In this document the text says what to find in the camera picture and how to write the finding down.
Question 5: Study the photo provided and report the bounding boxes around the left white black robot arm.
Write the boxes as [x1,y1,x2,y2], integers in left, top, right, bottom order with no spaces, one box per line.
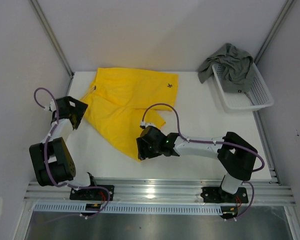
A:
[29,96,99,200]

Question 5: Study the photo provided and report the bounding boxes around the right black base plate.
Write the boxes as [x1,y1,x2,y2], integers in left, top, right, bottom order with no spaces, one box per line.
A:
[200,186,249,204]

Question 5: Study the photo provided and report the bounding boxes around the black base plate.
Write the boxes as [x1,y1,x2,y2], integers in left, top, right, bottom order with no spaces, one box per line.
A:
[200,186,249,204]
[69,185,115,202]

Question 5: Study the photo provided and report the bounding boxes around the aluminium mounting rail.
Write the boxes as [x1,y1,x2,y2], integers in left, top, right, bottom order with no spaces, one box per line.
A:
[23,178,296,206]

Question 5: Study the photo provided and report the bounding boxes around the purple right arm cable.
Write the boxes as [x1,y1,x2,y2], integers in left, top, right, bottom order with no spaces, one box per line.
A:
[142,103,265,222]

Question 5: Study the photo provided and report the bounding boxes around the white plastic basket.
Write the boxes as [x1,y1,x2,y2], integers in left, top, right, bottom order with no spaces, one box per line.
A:
[212,63,274,113]

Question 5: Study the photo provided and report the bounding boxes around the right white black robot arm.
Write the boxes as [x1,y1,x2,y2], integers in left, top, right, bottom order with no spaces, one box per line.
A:
[136,126,258,204]

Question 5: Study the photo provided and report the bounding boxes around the right aluminium frame post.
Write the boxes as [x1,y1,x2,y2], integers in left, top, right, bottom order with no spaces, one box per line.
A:
[254,0,297,65]

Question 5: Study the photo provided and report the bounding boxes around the grey shorts in basket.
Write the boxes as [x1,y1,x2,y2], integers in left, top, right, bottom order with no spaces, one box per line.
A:
[197,43,254,93]

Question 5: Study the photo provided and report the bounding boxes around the left aluminium frame post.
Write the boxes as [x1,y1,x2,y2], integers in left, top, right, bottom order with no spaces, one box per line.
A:
[27,0,74,77]

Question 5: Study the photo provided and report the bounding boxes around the aluminium frame post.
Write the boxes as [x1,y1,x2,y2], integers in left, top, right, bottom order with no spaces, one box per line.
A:
[254,0,297,65]
[27,0,74,77]

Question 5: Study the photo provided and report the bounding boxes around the white slotted cable duct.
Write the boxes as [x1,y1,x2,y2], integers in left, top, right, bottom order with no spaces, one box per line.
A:
[33,202,223,216]

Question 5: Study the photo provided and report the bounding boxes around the yellow shorts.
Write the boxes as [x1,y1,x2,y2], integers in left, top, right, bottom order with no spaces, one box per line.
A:
[81,67,179,160]

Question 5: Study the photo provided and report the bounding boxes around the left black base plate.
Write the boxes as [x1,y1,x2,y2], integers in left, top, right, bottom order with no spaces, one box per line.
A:
[69,185,115,202]

